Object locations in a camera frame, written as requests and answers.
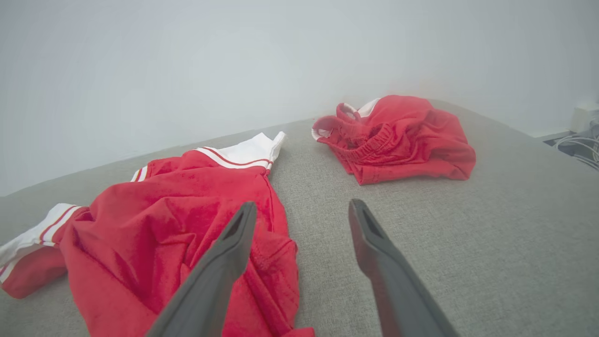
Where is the grey fabric sofa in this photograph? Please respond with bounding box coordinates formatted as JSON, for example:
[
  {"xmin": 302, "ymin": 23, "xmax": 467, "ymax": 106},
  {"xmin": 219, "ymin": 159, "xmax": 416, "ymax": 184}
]
[{"xmin": 0, "ymin": 98, "xmax": 599, "ymax": 337}]

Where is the white cable bundle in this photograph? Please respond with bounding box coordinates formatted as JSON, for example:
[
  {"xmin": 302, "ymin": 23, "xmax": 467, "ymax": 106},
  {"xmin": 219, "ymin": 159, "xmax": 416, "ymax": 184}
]
[{"xmin": 555, "ymin": 132, "xmax": 599, "ymax": 170}]

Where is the red shorts elastic waist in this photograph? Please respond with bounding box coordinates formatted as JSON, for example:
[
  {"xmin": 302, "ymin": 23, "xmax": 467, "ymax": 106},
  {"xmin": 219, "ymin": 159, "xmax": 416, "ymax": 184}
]
[{"xmin": 312, "ymin": 95, "xmax": 476, "ymax": 185}]

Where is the red basketball jersey white trim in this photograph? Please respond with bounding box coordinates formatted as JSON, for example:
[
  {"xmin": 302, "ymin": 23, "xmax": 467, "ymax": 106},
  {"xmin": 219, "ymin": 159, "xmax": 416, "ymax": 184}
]
[{"xmin": 0, "ymin": 132, "xmax": 315, "ymax": 337}]

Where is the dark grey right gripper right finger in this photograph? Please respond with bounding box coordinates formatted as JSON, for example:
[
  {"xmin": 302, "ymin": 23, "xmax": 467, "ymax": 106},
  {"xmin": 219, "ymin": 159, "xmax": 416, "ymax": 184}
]
[{"xmin": 349, "ymin": 199, "xmax": 458, "ymax": 337}]

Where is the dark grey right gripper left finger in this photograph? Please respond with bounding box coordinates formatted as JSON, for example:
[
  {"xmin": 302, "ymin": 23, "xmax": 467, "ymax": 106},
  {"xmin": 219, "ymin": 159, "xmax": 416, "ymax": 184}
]
[{"xmin": 146, "ymin": 202, "xmax": 257, "ymax": 337}]

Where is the white power adapter box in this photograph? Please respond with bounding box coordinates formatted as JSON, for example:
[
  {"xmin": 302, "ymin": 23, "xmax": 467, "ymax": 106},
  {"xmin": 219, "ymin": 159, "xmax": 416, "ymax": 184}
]
[{"xmin": 571, "ymin": 103, "xmax": 599, "ymax": 134}]

